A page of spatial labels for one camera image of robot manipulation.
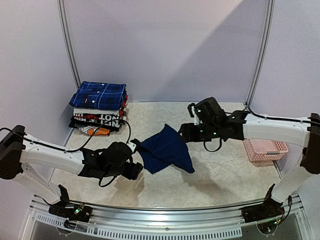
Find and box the dark blue garment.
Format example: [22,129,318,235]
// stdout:
[137,124,195,174]

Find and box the pink plastic laundry basket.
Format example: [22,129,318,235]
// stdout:
[243,139,289,167]

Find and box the blue plaid flannel shirt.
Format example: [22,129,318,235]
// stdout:
[69,81,127,111]

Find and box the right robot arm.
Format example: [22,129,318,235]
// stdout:
[178,97,320,222]

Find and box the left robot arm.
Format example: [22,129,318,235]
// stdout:
[0,125,143,217]

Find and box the black shirt with white letters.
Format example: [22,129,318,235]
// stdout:
[68,113,121,131]

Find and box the orange white printed shirt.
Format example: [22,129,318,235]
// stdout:
[76,125,121,137]

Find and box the red black plaid shirt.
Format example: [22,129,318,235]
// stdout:
[118,95,129,117]

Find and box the white folded t-shirt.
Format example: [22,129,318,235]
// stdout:
[73,108,120,115]

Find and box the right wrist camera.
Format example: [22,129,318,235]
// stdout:
[187,103,201,126]

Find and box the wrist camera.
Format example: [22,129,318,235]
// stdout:
[126,138,141,155]
[187,103,201,126]

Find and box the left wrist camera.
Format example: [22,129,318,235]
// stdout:
[126,138,141,155]

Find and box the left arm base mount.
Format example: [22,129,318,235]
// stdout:
[48,184,93,230]

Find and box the aluminium front rail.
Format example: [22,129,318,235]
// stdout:
[21,194,313,240]

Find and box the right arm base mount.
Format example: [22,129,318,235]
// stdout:
[240,192,293,233]

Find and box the left aluminium frame post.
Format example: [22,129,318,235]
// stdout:
[57,0,81,88]

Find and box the aluminium frame post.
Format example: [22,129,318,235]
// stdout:
[57,0,81,88]
[245,0,275,106]

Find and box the right aluminium frame post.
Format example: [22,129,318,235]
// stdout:
[245,0,275,106]

